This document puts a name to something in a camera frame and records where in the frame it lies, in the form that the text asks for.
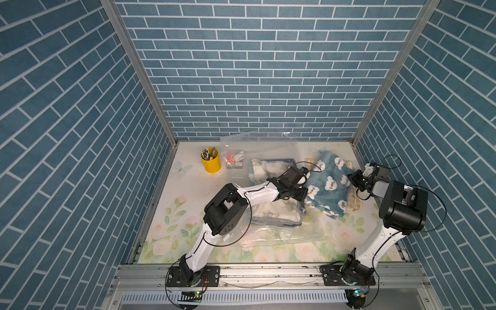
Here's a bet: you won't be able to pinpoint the clear plastic vacuum bag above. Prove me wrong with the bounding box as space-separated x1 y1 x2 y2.
217 132 324 247

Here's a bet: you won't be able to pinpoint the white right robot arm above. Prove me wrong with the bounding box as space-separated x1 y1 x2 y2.
340 165 428 285

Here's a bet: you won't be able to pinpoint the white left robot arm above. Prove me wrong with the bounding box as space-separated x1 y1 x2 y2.
178 165 310 285

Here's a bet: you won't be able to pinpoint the cream fluffy navy-trimmed blanket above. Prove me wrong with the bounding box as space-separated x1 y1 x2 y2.
247 158 306 227

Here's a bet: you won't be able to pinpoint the white plastic bag clip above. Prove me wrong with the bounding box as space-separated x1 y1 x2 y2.
232 151 245 163

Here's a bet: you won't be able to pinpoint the highlighter marker pack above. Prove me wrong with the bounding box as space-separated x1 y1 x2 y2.
226 151 245 169

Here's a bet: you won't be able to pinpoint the yellow metal pen bucket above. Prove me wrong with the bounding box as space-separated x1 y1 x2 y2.
201 149 222 174

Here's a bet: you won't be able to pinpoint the pens in bucket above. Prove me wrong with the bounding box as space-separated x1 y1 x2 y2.
201 147 218 161

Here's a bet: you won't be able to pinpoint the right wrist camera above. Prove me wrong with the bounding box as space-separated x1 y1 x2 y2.
362 163 390 180

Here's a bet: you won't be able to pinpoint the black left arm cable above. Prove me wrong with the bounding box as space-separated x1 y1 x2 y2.
164 160 322 307

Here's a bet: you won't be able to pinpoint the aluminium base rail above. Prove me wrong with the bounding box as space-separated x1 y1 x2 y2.
103 262 442 309

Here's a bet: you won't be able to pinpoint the right aluminium corner post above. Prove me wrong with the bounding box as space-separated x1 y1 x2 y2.
351 0 440 151

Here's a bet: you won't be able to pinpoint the aluminium corner post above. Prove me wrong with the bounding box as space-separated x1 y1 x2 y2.
351 0 440 151
101 0 178 148

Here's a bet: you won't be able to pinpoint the left aluminium corner post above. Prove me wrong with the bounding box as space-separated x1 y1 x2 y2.
101 0 178 148

